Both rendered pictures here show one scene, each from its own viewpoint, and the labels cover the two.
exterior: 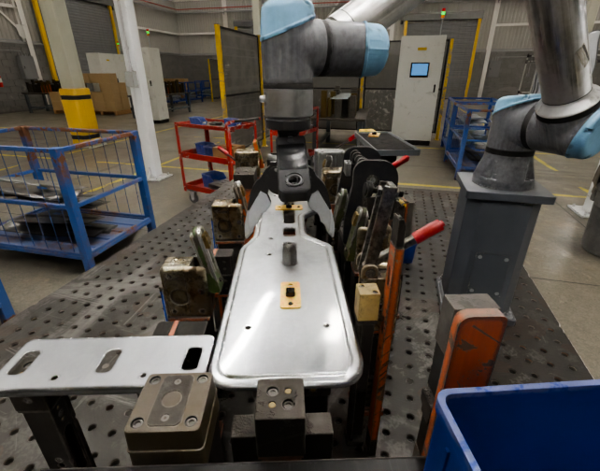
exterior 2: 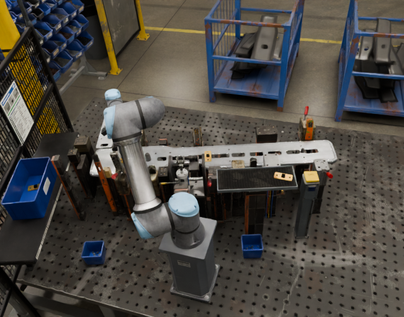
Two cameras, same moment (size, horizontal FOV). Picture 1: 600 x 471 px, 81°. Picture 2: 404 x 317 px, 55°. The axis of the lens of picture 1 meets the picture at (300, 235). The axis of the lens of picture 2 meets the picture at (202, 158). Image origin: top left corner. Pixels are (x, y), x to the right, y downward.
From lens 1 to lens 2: 221 cm
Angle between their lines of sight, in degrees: 77
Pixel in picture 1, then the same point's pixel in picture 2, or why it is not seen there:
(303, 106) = not seen: hidden behind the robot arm
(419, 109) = not seen: outside the picture
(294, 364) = not seen: hidden behind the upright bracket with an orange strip
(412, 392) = (134, 232)
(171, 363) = (103, 141)
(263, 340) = (106, 156)
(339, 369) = (92, 170)
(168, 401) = (80, 139)
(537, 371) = (137, 286)
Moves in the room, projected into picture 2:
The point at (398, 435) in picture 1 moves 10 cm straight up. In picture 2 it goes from (118, 224) to (114, 213)
